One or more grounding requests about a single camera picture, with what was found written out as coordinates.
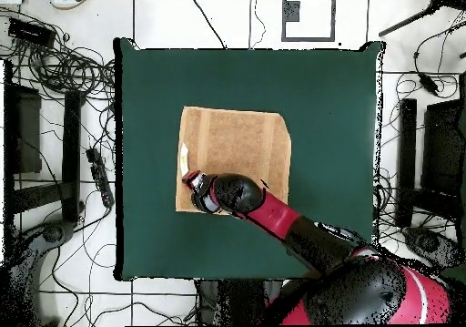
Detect black upright bar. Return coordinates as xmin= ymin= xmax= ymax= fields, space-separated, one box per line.
xmin=395 ymin=98 xmax=418 ymax=228

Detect black pole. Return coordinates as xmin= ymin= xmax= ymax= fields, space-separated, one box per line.
xmin=378 ymin=2 xmax=441 ymax=38

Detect orange terry towel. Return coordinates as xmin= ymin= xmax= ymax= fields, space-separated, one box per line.
xmin=175 ymin=106 xmax=293 ymax=216

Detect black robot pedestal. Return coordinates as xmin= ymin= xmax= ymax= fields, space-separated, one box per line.
xmin=196 ymin=279 xmax=283 ymax=326

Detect tangled black cables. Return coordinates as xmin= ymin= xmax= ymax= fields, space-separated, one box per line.
xmin=0 ymin=9 xmax=117 ymax=102

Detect dark green table cloth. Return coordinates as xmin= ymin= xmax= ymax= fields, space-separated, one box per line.
xmin=114 ymin=36 xmax=383 ymax=282

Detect black power adapter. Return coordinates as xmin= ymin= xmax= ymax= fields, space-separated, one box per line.
xmin=418 ymin=72 xmax=441 ymax=97

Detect black bar stand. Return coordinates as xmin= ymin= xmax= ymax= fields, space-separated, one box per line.
xmin=12 ymin=90 xmax=86 ymax=223

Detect white shoe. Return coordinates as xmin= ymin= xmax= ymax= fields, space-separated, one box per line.
xmin=49 ymin=0 xmax=95 ymax=11

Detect thin black cable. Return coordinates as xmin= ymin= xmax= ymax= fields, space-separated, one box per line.
xmin=248 ymin=0 xmax=267 ymax=49

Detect black flat panel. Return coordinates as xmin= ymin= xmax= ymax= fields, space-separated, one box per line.
xmin=421 ymin=98 xmax=466 ymax=197
xmin=4 ymin=83 xmax=43 ymax=175

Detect black power strip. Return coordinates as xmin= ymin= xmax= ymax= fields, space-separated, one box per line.
xmin=86 ymin=147 xmax=116 ymax=209

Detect grey chair base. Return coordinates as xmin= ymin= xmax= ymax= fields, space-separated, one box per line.
xmin=6 ymin=219 xmax=77 ymax=326
xmin=401 ymin=226 xmax=463 ymax=270

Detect black electronics box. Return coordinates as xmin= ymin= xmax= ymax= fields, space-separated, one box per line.
xmin=7 ymin=16 xmax=57 ymax=49

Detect grey square floor frame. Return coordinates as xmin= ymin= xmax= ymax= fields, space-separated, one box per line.
xmin=280 ymin=0 xmax=337 ymax=43

